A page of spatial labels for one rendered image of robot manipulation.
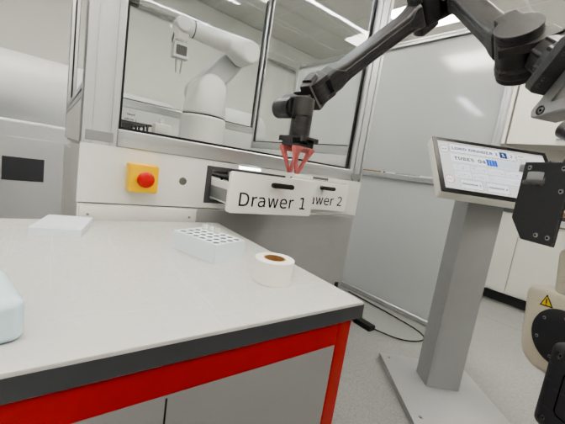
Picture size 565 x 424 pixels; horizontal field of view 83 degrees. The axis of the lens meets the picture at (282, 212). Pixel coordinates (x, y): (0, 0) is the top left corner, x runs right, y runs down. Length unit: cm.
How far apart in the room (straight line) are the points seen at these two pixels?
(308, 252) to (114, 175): 74
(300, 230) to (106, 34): 83
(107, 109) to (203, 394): 69
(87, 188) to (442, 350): 158
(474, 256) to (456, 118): 116
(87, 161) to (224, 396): 65
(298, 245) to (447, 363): 96
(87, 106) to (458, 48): 234
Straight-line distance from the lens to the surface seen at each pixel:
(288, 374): 53
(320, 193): 123
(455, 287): 168
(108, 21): 95
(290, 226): 119
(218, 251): 61
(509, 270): 370
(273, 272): 53
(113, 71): 94
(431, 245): 251
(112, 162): 92
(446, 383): 188
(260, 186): 88
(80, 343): 39
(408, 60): 287
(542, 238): 80
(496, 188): 158
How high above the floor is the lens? 96
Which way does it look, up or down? 8 degrees down
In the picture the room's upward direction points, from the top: 9 degrees clockwise
